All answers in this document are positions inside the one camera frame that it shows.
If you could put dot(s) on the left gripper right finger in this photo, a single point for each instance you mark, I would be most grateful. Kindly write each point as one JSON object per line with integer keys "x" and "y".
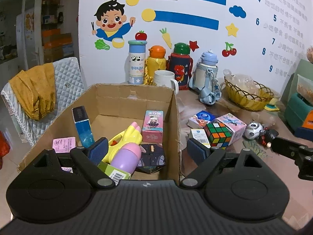
{"x": 207, "y": 161}

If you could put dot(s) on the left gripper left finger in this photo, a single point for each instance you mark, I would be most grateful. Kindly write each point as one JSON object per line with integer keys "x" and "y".
{"x": 87, "y": 161}

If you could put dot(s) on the yellow purple toy gun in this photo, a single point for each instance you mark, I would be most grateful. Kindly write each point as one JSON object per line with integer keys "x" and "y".
{"x": 124, "y": 151}

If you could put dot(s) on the black-haired doll figure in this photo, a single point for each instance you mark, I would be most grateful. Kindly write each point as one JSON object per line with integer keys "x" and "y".
{"x": 267, "y": 136}

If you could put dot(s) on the Rubik's cube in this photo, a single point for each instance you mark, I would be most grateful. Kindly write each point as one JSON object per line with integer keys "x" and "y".
{"x": 218, "y": 134}

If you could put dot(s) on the white small barcode box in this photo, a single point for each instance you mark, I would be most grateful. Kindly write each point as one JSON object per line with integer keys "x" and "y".
{"x": 200, "y": 135}

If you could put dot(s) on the pink flat box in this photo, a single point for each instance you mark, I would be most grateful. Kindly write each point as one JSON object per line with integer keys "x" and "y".
{"x": 63, "y": 145}

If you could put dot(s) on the green barcode box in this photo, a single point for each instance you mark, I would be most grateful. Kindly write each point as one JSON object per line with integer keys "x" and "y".
{"x": 114, "y": 173}

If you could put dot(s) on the blue tall box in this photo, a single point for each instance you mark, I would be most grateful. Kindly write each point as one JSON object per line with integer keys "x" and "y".
{"x": 83, "y": 127}

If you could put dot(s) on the blue orange small box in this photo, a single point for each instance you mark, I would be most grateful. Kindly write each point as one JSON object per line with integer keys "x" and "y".
{"x": 199, "y": 120}

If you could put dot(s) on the pink airplane toy box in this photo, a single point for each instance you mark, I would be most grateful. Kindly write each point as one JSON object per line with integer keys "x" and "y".
{"x": 234, "y": 124}

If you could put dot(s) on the cardboard milk box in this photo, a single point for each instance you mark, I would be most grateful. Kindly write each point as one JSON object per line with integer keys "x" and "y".
{"x": 111, "y": 108}

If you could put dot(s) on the white panda robot toy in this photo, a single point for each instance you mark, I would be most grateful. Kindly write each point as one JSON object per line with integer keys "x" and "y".
{"x": 254, "y": 130}

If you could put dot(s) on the dark space folding puzzle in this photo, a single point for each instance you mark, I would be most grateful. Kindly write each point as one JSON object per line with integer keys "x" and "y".
{"x": 152, "y": 158}

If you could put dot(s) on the yellow coaster with jar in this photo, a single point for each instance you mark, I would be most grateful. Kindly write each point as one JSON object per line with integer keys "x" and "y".
{"x": 271, "y": 106}

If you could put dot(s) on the green storage container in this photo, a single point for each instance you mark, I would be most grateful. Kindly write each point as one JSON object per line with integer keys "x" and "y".
{"x": 298, "y": 99}

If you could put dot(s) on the pink character box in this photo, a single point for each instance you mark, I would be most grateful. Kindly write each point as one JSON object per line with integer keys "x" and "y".
{"x": 152, "y": 129}

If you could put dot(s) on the yellow wicker basket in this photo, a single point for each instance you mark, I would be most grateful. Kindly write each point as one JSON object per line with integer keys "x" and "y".
{"x": 246, "y": 100}

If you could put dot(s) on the quilted white chair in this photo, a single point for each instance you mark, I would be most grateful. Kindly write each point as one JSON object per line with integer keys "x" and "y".
{"x": 69, "y": 86}

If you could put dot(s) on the plastic bag in basket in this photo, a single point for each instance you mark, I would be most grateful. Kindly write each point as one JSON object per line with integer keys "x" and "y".
{"x": 242, "y": 81}

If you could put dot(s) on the yellow cloth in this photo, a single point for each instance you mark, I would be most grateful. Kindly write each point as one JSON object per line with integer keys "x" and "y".
{"x": 35, "y": 90}

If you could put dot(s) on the white mug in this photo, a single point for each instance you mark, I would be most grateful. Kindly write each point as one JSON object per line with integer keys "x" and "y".
{"x": 165, "y": 78}

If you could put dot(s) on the navy dinosaur bottle green lid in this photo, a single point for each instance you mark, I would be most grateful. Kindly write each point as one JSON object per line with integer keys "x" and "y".
{"x": 180, "y": 63}

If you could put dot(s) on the yellow orange-lid bottle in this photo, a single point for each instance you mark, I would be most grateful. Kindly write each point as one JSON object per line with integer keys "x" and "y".
{"x": 156, "y": 61}

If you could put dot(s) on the panda print thermos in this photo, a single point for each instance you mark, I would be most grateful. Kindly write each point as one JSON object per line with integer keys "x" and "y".
{"x": 136, "y": 55}

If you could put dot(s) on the light blue strap bottle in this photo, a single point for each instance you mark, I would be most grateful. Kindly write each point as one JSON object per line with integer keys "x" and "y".
{"x": 204, "y": 79}

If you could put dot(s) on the cartoon boy wall sticker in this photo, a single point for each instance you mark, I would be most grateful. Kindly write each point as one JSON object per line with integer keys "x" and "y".
{"x": 112, "y": 21}

